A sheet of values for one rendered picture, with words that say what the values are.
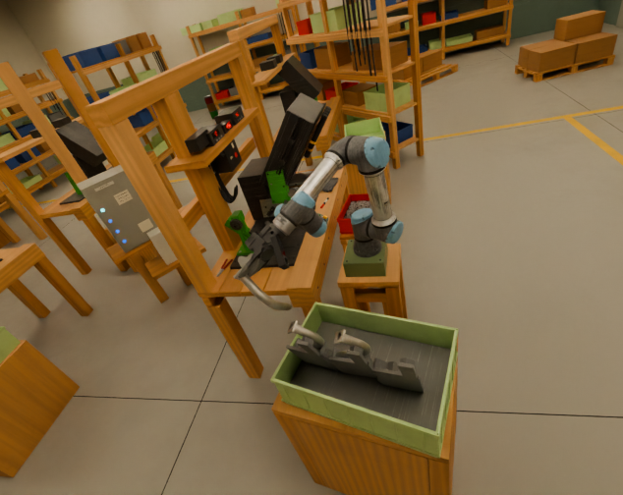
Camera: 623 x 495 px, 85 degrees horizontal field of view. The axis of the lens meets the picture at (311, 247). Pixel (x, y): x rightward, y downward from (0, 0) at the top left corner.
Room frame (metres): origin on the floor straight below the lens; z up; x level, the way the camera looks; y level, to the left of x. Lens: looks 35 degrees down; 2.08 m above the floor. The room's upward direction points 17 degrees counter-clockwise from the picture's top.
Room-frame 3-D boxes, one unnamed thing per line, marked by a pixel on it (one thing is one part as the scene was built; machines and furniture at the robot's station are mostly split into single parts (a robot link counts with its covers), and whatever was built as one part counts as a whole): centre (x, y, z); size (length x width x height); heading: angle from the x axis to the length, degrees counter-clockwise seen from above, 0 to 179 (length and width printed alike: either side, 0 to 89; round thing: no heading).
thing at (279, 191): (2.05, 0.08, 1.17); 0.13 x 0.12 x 0.20; 159
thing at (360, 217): (1.43, -0.29, 1.11); 0.13 x 0.12 x 0.14; 37
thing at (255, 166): (2.29, 0.21, 1.07); 0.30 x 0.18 x 0.34; 159
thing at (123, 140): (2.25, 0.40, 1.36); 1.49 x 0.09 x 0.97; 159
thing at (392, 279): (1.44, -0.29, 0.83); 0.32 x 0.32 x 0.04; 67
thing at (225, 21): (11.07, 0.16, 1.12); 3.22 x 0.55 x 2.23; 71
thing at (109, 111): (2.25, 0.40, 1.89); 1.50 x 0.09 x 0.09; 159
